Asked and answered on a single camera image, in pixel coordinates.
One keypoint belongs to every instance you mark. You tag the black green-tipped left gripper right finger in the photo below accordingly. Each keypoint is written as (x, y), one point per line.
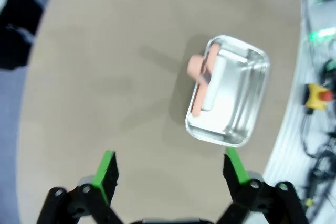
(237, 176)

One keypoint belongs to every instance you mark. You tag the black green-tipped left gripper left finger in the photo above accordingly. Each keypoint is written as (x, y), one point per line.
(105, 176)

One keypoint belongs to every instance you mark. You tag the pink lint roller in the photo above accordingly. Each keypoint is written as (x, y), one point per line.
(195, 65)

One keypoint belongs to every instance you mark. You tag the rectangular steel container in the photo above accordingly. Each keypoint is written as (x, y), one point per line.
(244, 98)

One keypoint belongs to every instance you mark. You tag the yellow emergency stop button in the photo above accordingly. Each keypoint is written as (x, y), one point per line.
(316, 98)

